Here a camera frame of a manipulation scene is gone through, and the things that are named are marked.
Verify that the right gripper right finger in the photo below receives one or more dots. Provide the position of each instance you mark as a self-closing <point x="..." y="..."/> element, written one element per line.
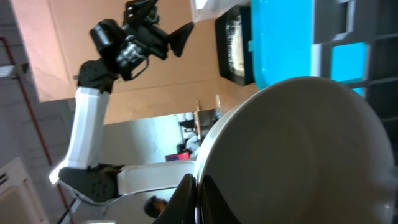
<point x="214" y="209"/>

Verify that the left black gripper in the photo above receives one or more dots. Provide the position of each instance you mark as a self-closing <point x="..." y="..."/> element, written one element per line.
<point x="125" y="50"/>

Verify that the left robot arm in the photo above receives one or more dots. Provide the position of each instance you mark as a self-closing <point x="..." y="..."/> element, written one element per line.
<point x="100" y="184"/>

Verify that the teal serving tray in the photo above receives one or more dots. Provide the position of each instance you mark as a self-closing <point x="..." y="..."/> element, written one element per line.
<point x="280" y="40"/>

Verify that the clear plastic bin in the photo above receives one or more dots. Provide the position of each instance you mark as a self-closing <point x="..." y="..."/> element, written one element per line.
<point x="210" y="9"/>

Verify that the pile of rice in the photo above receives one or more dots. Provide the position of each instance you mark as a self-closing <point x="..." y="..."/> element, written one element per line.
<point x="235" y="46"/>

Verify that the white bowl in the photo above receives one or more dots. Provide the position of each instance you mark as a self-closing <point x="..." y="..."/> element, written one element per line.
<point x="304" y="150"/>

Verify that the black plastic tray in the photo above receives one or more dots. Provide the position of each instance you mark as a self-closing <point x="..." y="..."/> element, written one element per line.
<point x="221" y="45"/>

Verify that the person in background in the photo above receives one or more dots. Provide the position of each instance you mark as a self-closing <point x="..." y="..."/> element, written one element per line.
<point x="154" y="206"/>

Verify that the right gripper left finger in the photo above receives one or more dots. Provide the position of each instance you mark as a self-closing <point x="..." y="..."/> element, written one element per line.
<point x="181" y="206"/>

